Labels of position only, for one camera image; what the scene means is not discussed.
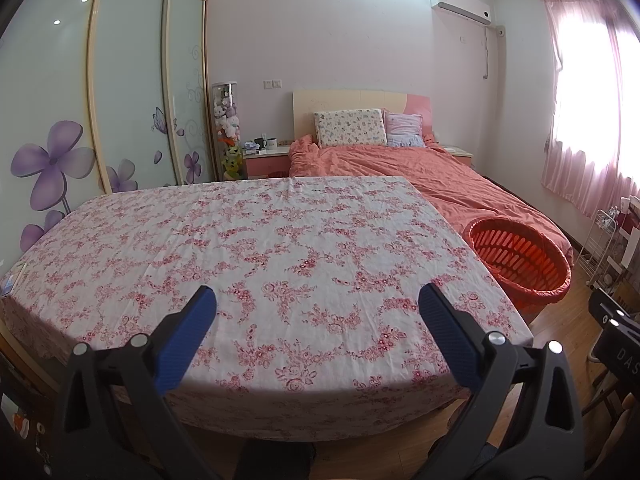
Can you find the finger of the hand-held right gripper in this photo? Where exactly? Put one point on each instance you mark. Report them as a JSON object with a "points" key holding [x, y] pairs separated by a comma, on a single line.
{"points": [[617, 317]]}

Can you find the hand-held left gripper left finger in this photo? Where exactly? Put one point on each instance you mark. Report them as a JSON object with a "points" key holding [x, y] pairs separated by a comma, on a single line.
{"points": [[187, 330]]}

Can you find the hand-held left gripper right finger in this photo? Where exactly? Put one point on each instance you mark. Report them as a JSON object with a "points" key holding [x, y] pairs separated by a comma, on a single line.
{"points": [[447, 330]]}

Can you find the orange plastic basket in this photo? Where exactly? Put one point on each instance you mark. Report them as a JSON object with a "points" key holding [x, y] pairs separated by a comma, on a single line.
{"points": [[520, 250]]}

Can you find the pink floral tablecloth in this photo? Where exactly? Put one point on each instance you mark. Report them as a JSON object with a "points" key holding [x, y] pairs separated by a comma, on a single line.
{"points": [[225, 250]]}

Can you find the salmon bed duvet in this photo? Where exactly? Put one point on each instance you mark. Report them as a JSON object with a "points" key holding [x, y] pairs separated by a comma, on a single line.
{"points": [[440, 175]]}

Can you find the pink nightstand with mugs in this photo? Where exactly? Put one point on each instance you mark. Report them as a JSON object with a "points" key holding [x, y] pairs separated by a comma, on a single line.
{"points": [[265, 165]]}

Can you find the pink curtain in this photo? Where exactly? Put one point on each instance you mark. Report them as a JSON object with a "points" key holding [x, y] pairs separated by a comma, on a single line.
{"points": [[585, 120]]}

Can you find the plush toy display tube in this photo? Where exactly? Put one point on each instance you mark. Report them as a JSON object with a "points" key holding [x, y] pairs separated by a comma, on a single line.
{"points": [[227, 130]]}

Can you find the white mug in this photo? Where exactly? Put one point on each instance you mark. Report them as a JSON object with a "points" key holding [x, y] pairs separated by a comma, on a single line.
{"points": [[270, 143]]}

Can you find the pink striped pillow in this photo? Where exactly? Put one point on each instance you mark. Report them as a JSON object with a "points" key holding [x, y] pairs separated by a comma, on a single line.
{"points": [[405, 129]]}

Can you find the floral print pillow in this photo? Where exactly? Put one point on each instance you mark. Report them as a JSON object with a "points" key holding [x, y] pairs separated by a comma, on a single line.
{"points": [[350, 127]]}

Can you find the wardrobe with purple flowers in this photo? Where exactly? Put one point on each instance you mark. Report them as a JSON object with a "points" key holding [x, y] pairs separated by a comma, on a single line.
{"points": [[115, 90]]}

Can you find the beige and pink headboard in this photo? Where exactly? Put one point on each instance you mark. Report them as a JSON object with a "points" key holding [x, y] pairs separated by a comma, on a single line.
{"points": [[350, 99]]}

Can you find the air conditioner pipe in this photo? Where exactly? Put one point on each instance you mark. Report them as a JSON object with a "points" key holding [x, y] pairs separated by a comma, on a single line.
{"points": [[487, 50]]}

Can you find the white air conditioner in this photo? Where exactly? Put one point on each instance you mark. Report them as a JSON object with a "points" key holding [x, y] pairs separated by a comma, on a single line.
{"points": [[460, 4]]}

